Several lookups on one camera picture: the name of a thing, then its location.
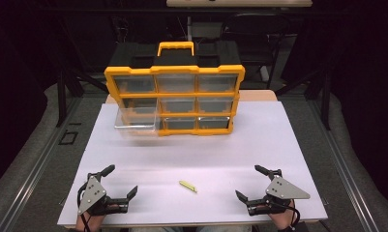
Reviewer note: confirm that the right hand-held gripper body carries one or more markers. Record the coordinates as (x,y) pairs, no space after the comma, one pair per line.
(283,190)

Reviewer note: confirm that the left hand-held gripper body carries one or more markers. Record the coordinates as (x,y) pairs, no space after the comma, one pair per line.
(92,193)

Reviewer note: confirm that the small yellow stick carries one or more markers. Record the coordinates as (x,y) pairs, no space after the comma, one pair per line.
(188,186)

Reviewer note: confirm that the clear plastic drawer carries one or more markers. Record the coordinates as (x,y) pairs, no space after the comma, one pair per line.
(137,122)

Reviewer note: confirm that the person's right hand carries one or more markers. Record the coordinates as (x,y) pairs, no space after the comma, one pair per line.
(283,219)

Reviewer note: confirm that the person's left hand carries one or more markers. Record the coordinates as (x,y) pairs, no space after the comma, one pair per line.
(93,222)

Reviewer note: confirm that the black metal stand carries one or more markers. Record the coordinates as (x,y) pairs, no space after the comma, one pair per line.
(325,103)
(62,96)

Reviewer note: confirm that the set of clear cabinet drawers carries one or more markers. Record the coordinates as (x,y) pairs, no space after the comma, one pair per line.
(177,83)

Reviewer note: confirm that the yellow black organizer cabinet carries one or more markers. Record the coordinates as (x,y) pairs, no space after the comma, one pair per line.
(175,69)

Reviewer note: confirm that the black metal chair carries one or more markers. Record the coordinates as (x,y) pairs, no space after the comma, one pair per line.
(256,38)

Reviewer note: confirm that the aluminium floor rail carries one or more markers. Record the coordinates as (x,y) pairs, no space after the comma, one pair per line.
(36,167)
(343,167)

